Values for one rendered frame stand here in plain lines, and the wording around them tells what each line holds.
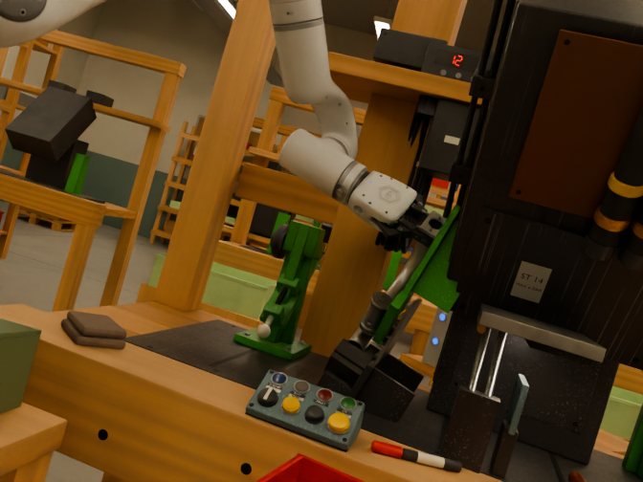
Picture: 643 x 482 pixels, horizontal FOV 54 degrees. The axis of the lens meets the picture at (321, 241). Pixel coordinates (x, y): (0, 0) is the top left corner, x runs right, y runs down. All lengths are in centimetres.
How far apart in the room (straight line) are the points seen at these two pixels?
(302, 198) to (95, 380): 78
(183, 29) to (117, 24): 131
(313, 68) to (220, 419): 61
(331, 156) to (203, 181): 47
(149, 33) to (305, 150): 1171
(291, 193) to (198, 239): 25
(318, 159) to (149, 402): 53
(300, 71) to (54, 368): 63
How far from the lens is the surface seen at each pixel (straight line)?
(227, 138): 157
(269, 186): 161
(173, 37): 1265
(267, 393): 90
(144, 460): 98
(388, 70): 138
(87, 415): 101
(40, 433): 86
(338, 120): 127
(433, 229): 116
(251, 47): 161
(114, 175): 1258
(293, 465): 74
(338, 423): 88
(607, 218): 91
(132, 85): 1273
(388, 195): 118
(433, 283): 107
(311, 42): 114
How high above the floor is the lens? 118
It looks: 2 degrees down
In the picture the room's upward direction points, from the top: 16 degrees clockwise
